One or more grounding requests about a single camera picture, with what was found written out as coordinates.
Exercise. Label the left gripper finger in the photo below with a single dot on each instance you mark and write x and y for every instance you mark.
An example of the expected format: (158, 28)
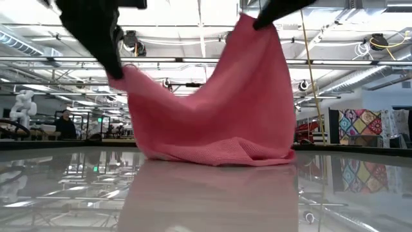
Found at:
(107, 54)

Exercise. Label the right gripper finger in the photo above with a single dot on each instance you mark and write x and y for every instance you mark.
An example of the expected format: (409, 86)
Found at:
(277, 11)

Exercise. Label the pink towel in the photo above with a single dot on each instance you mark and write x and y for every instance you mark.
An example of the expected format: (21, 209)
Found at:
(209, 129)

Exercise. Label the person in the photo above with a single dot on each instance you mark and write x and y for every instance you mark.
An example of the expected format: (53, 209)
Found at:
(66, 129)

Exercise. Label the white humanoid robot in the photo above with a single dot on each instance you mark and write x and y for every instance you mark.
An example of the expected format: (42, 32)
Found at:
(22, 106)

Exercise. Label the red object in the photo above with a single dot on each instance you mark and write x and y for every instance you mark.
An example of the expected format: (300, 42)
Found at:
(309, 129)

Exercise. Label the colourful patchwork quilt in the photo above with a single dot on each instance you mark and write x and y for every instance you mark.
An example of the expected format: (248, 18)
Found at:
(359, 124)

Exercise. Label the white patterned cloth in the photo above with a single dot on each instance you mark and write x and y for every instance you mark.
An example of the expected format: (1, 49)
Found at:
(391, 122)

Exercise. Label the black table frame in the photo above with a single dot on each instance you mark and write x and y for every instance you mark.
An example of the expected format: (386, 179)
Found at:
(354, 149)

